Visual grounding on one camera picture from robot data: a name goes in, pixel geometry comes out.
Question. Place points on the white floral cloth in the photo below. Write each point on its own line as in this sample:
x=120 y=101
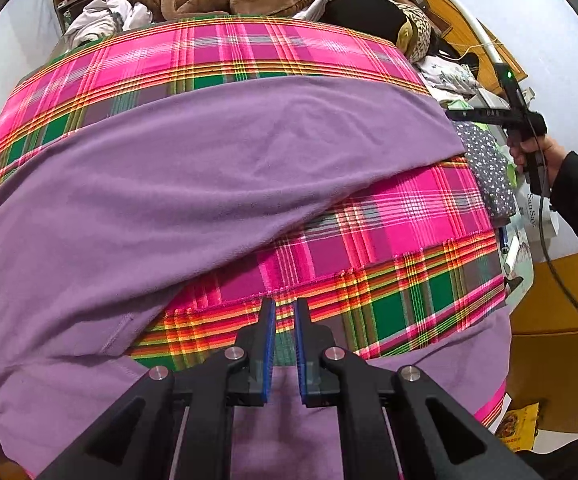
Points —
x=446 y=75

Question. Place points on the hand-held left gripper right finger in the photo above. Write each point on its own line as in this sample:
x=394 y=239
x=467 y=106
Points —
x=301 y=355

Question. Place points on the person's right hand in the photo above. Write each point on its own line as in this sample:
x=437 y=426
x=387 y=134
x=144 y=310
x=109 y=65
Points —
x=554 y=155

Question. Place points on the grey dotted cloth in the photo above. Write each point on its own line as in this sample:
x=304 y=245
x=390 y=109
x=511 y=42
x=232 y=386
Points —
x=489 y=170

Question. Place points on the white plastic pipe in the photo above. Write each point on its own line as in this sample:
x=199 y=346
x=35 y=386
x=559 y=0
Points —
x=479 y=35

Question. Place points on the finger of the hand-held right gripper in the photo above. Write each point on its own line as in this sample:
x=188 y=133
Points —
x=479 y=115

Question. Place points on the blue pen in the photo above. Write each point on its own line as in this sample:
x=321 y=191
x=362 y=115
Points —
x=504 y=240

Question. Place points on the white cardboard box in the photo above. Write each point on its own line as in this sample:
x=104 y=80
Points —
x=534 y=210

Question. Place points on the white storage box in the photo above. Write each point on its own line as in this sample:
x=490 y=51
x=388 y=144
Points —
x=491 y=102

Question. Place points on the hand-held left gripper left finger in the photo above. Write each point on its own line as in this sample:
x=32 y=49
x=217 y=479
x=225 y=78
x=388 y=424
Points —
x=269 y=355

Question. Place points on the pink plaid blanket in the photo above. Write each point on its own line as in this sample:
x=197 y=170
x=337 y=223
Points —
x=409 y=210

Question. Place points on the wooden headboard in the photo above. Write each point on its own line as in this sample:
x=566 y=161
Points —
x=461 y=42

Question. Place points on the black cushion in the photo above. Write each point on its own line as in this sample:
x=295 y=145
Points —
x=364 y=12

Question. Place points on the yellow snack packet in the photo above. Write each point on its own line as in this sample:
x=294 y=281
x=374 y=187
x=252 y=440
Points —
x=516 y=427

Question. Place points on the green plastic bag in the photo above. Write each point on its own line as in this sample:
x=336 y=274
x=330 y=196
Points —
x=456 y=104

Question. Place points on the white clothes pile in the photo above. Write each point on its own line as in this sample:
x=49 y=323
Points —
x=104 y=15

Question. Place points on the leopard print bag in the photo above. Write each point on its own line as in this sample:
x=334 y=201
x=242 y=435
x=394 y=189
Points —
x=416 y=30

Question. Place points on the purple fleece pants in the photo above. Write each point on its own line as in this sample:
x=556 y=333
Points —
x=169 y=185

